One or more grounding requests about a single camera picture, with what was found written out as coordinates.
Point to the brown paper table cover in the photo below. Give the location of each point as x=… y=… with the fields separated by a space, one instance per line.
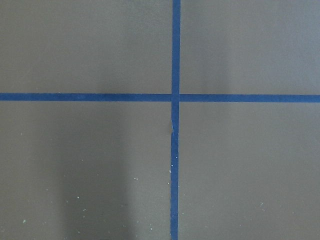
x=86 y=123

